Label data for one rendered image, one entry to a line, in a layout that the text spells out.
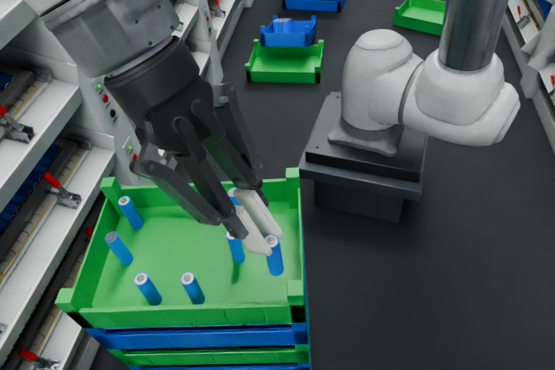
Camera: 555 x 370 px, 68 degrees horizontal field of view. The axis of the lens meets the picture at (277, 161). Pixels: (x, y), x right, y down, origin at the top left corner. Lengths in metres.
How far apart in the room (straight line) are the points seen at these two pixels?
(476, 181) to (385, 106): 0.51
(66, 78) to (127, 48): 0.61
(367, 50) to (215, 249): 0.57
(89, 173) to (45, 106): 0.19
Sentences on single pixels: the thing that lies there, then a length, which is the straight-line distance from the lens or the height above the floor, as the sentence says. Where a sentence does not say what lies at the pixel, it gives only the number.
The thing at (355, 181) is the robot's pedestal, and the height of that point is 0.19.
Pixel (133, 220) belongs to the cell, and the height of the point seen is 0.51.
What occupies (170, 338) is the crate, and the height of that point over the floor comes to 0.44.
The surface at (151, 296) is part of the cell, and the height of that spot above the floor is 0.51.
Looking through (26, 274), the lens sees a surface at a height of 0.37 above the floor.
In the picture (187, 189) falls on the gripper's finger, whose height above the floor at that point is 0.74.
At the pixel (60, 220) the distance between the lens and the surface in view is 0.94.
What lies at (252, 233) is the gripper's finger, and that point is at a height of 0.66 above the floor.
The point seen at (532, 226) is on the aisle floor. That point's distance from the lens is 1.35.
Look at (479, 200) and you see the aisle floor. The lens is 1.36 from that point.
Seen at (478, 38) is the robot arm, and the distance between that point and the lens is 0.84.
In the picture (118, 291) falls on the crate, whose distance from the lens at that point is 0.65.
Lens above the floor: 1.01
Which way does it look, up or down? 47 degrees down
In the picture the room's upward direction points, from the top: 7 degrees counter-clockwise
